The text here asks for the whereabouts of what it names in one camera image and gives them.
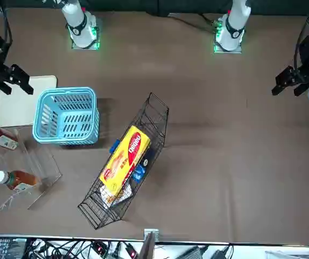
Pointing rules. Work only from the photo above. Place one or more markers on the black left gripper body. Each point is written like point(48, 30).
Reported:
point(305, 54)

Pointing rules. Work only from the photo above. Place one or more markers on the red tea bottle white cap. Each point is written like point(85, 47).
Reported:
point(22, 178)
point(0, 137)

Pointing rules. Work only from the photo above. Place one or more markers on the blue Oreo cookie box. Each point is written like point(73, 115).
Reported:
point(114, 147)

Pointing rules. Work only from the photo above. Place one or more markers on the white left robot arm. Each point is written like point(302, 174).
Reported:
point(236, 19)

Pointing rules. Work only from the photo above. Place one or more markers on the light blue plastic basket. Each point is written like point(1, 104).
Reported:
point(68, 90)

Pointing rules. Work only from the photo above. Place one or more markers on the clear acrylic beverage shelf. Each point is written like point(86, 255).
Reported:
point(39, 162)

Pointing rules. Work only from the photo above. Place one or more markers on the white fries snack packet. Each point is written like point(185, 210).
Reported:
point(111, 199)

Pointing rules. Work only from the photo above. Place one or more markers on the cream plastic tray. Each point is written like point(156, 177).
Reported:
point(14, 108)

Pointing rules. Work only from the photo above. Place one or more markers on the yellow nabati wafer box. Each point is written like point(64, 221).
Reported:
point(124, 159)

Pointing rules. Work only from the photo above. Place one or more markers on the dark Chocofello cookie box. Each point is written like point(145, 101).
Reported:
point(141, 172)

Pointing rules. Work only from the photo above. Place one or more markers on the black labelled device box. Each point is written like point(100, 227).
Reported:
point(6, 248)

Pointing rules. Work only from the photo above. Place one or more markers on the black power adapter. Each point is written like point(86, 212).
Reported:
point(220, 253)

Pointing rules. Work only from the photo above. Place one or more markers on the grey power adapter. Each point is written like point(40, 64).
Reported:
point(192, 253)

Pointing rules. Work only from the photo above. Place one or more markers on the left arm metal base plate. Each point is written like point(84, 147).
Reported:
point(232, 51)

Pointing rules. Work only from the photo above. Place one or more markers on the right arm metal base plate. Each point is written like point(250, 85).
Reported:
point(99, 27)

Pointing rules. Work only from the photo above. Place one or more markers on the black switch box red light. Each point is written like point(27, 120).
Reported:
point(133, 254)
point(99, 248)

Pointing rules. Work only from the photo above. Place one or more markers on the aluminium camera post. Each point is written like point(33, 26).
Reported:
point(149, 245)

